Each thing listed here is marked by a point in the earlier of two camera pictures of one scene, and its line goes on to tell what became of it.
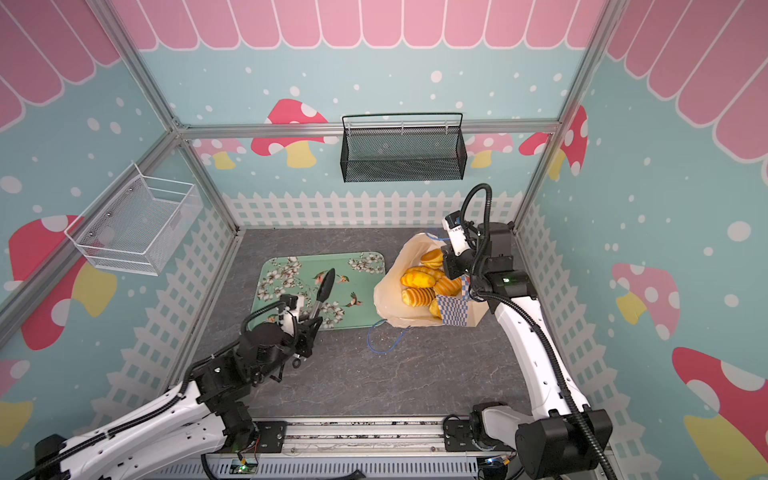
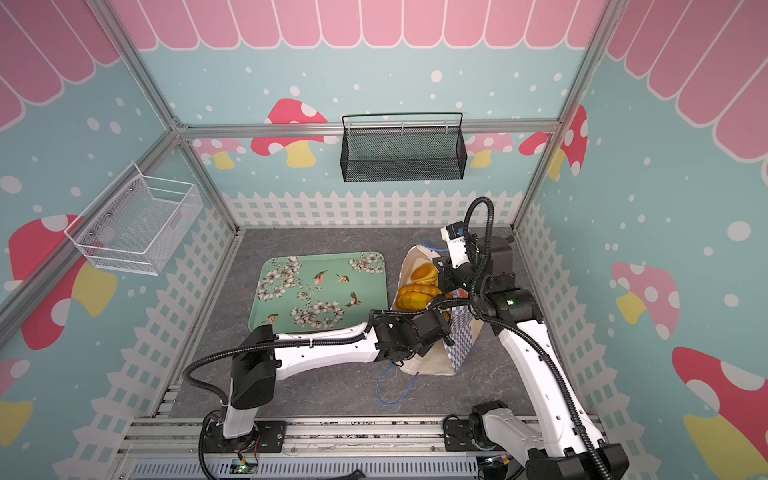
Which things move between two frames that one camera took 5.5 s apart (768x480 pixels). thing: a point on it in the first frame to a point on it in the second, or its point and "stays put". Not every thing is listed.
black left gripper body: (301, 346) to (423, 351)
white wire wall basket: (137, 224) stays put
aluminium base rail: (338, 448) stays put
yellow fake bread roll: (421, 277) to (415, 297)
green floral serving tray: (337, 287) stays put
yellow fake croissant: (432, 258) to (425, 273)
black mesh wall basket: (403, 147) stays put
